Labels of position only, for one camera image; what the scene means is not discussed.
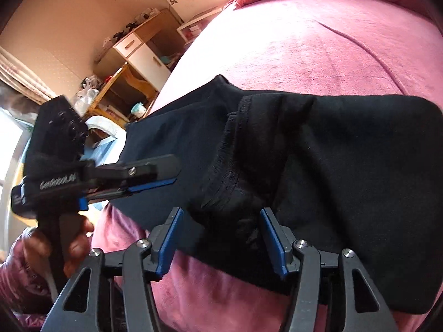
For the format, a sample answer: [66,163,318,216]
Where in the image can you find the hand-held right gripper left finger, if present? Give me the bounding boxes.
[42,207,185,332]

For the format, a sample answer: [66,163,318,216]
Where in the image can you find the white nightstand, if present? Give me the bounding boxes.
[176,7,223,46]

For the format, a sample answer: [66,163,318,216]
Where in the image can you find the person's left hand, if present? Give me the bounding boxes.
[21,215,95,278]

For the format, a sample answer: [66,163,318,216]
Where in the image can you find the teal and white mug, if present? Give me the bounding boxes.
[130,102,148,119]

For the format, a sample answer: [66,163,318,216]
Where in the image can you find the person's left forearm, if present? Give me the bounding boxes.
[0,230,58,331]

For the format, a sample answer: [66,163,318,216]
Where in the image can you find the bed with pink sheet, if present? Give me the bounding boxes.
[92,0,443,332]

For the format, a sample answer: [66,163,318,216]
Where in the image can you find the wooden desk with white door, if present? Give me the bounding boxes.
[93,9,185,93]

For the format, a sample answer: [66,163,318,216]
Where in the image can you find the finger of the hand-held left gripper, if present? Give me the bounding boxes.
[86,177,178,204]
[83,154,182,190]

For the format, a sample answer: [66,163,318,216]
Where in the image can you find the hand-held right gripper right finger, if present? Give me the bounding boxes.
[259,208,398,332]

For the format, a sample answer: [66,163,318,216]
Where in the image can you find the black desk ornaments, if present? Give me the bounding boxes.
[114,22,140,39]

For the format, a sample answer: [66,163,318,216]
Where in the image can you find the pink striped curtain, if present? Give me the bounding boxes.
[0,46,58,105]

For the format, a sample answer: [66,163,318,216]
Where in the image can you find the white plastic basket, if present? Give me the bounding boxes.
[93,39,115,62]

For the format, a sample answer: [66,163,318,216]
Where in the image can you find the black pants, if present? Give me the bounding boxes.
[123,74,443,316]

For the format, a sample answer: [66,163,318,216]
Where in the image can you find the wooden side table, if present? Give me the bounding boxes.
[84,62,160,122]

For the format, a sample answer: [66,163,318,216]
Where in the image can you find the clear plastic bag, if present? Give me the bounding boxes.
[74,87,102,115]

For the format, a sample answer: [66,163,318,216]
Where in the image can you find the white plastic stool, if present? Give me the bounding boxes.
[84,115,127,172]

